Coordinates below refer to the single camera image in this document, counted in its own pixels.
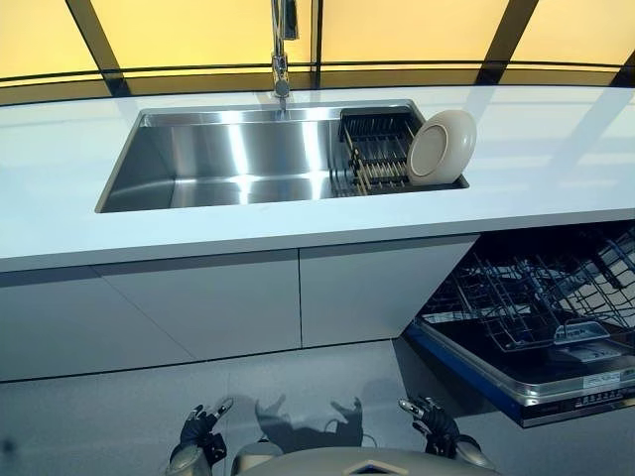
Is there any chrome kitchen faucet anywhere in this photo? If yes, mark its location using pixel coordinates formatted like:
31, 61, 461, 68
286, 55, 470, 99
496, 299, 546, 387
270, 0, 301, 122

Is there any wooden chopsticks pair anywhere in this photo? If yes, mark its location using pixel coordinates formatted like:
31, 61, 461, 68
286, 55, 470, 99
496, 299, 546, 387
345, 132, 371, 195

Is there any black window frame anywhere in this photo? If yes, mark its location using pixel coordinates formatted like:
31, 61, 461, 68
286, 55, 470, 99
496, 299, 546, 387
0, 0, 635, 95

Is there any stainless steel sink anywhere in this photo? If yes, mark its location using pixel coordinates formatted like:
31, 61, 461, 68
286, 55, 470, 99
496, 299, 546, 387
95, 98, 470, 215

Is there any black dish drying rack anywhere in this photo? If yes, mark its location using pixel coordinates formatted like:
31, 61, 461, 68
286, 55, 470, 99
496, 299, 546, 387
327, 105, 428, 195

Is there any dishwasher wire rack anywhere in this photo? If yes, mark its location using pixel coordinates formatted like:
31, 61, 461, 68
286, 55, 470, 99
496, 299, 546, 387
430, 232, 635, 353

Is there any grey robot torso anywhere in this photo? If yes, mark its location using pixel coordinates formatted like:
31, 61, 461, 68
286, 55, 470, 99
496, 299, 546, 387
228, 440, 512, 476

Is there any cream ceramic plate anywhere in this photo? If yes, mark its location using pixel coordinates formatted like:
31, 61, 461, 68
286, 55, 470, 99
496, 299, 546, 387
407, 109, 478, 187

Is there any white cabinet door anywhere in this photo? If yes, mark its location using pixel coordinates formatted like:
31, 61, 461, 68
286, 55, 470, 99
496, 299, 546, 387
299, 234, 481, 349
0, 248, 301, 383

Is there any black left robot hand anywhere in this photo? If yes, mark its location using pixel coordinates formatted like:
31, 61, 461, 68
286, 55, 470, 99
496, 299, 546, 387
179, 397, 235, 463

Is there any open dishwasher door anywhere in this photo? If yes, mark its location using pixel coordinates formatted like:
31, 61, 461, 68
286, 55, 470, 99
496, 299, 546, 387
404, 311, 635, 429

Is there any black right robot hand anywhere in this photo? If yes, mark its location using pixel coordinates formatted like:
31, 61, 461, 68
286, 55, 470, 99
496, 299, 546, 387
398, 395, 462, 459

